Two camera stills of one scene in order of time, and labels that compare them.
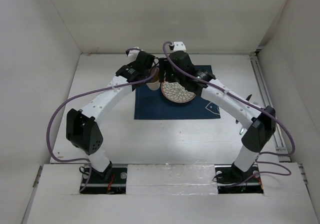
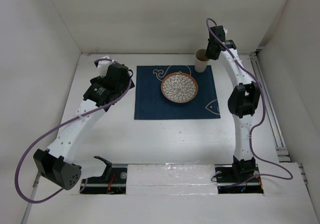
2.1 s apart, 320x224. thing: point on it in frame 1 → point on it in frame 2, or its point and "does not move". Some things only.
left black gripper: x=148 y=73 → x=98 y=80
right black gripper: x=165 y=65 → x=208 y=53
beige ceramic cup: x=154 y=83 → x=201 y=61
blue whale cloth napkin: x=151 y=105 does not move
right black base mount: x=228 y=174 does not move
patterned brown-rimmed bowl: x=175 y=92 does not move
